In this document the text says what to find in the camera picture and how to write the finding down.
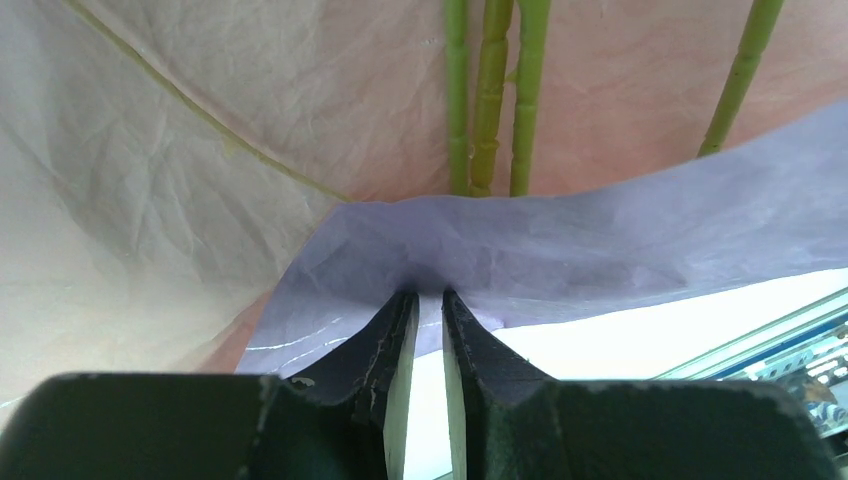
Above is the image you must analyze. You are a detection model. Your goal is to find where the purple wrapping paper sheet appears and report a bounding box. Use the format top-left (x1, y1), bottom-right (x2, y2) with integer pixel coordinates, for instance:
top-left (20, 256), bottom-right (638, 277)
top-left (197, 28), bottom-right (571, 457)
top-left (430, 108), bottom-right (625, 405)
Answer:
top-left (237, 102), bottom-right (847, 377)

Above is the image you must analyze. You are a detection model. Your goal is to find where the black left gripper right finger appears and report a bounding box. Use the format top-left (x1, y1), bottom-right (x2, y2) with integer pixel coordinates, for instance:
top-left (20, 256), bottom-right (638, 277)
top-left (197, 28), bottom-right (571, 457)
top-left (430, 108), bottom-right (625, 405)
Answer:
top-left (442, 290), bottom-right (841, 480)

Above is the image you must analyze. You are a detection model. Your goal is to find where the aluminium mounting rail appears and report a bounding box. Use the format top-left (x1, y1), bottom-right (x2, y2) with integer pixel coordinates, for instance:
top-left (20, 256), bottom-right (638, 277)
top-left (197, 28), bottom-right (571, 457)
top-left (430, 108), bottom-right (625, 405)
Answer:
top-left (658, 288), bottom-right (847, 383)

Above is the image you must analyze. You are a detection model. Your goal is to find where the white fake rose stem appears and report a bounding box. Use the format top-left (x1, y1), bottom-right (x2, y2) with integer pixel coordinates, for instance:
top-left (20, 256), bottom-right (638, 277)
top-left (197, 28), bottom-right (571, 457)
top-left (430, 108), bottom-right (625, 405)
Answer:
top-left (443, 0), bottom-right (469, 196)

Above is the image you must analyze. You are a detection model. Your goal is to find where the peach fake rose stem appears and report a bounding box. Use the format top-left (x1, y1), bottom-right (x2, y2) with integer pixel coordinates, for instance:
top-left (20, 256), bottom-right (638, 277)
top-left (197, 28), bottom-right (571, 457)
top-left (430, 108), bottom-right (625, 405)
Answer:
top-left (509, 0), bottom-right (552, 197)

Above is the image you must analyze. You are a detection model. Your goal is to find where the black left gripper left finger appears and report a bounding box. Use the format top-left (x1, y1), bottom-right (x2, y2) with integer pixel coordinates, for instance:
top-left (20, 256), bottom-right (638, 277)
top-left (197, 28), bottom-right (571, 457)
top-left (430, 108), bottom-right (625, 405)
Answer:
top-left (1, 292), bottom-right (419, 479)

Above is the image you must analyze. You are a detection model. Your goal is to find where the pink wrapping paper sheet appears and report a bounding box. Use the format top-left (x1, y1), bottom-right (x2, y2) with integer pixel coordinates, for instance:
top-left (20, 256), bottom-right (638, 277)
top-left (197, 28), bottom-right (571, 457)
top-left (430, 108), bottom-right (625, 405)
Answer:
top-left (1, 1), bottom-right (847, 425)

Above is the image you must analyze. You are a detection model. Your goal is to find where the white slotted cable duct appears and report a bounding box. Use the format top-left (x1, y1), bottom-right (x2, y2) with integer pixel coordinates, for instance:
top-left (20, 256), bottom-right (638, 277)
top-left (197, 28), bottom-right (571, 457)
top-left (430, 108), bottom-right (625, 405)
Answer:
top-left (742, 315), bottom-right (847, 437)

